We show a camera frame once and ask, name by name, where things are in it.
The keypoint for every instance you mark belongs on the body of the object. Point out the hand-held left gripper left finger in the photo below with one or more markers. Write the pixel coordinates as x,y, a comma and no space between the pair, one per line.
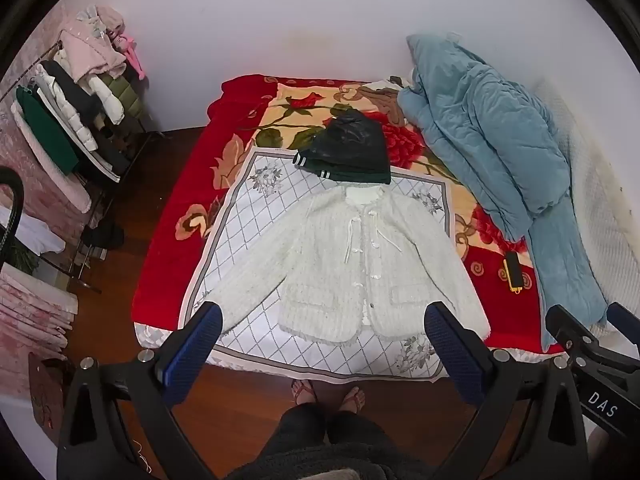
200,340

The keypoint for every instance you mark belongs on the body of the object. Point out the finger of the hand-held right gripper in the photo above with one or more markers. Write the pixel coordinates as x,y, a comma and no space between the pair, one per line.
625,317
570,332

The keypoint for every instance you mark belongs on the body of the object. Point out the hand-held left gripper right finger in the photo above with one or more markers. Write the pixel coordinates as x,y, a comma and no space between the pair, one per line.
450,345

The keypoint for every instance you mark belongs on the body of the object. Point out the white fluffy jacket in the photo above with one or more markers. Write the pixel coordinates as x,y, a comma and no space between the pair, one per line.
325,270

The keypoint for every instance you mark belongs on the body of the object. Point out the black clothes rack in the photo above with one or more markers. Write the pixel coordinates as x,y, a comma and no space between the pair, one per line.
125,147

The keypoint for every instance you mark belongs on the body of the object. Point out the pink clothes hanger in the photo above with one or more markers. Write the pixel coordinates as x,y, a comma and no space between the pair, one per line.
135,60

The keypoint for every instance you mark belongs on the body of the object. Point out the black and yellow device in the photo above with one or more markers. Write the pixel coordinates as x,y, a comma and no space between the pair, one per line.
513,272

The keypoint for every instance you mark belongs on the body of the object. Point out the red floral blanket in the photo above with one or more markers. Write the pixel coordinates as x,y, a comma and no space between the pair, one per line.
170,240

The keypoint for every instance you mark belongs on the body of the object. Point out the white textured bedspread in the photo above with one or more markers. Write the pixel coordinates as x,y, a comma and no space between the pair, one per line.
610,210

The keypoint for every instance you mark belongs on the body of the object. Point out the person's right foot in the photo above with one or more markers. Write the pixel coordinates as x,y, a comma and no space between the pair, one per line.
354,399

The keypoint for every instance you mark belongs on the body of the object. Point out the person's foot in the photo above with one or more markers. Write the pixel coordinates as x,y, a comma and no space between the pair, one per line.
354,399
304,391

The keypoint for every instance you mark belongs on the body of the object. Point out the person's left foot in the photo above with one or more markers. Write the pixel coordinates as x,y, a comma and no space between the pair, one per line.
304,391

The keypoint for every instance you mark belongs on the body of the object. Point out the person's right leg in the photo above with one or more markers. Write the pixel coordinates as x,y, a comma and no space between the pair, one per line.
357,435

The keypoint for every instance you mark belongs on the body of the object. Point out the person's leg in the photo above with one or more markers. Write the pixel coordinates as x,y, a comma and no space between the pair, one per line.
357,435
297,430

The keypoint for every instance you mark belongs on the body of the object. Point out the person's left leg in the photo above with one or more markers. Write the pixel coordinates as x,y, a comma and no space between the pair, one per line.
297,430

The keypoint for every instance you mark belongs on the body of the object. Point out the dark shoes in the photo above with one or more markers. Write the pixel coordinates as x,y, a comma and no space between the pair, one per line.
105,235

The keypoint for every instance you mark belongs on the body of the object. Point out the white diamond-print sheet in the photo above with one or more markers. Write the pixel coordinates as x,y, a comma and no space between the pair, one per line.
270,200

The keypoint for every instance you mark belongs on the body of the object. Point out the stack of pink cloth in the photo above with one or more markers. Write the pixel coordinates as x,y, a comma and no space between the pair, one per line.
30,310

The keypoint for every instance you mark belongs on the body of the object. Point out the white cloth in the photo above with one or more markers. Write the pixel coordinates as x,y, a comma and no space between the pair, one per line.
30,232

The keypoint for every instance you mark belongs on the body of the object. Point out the blue quilt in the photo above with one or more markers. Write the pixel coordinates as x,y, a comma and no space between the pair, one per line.
490,135

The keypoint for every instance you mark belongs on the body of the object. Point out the pink lace curtain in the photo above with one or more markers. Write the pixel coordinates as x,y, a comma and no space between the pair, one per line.
45,185

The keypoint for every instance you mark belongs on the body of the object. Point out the dark green folded jacket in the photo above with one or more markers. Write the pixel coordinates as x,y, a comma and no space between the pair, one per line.
350,145

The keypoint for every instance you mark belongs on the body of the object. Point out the black curved tube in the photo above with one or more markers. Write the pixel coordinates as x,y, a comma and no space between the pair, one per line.
17,200

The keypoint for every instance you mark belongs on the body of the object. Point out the olive padded vest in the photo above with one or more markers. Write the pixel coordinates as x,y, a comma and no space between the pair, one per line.
125,97

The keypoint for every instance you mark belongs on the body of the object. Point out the green garment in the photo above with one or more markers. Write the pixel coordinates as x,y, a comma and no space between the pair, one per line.
45,130

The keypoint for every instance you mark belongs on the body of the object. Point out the white down jacket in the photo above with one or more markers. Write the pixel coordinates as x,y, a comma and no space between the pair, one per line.
70,110

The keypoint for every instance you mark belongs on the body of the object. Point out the pink jacket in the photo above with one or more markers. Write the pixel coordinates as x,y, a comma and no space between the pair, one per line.
92,47

